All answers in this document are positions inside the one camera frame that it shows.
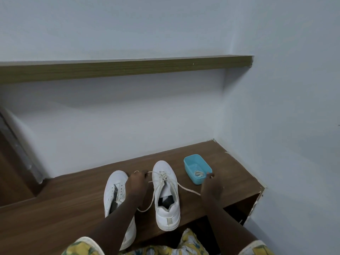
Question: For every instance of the person's left forearm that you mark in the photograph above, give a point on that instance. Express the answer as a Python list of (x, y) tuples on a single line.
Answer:
[(114, 225)]

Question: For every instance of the blue plastic basket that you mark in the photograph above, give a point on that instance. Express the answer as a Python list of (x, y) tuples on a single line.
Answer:
[(198, 180)]

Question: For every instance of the person's right forearm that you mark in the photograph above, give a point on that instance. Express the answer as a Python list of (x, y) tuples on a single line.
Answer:
[(228, 228)]

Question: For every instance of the cream shoelace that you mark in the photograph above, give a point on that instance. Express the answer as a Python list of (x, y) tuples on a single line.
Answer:
[(199, 173), (186, 188)]

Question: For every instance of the white sneaker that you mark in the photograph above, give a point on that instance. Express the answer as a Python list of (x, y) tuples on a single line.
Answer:
[(167, 217), (117, 177)]

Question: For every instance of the person's left hand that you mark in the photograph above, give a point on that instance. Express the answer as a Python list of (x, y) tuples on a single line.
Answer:
[(136, 185)]

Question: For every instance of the wooden wall shelf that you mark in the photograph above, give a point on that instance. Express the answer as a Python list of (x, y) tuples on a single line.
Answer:
[(119, 70)]

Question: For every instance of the person's right hand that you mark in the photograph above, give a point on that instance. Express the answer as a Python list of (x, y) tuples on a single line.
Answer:
[(211, 187)]

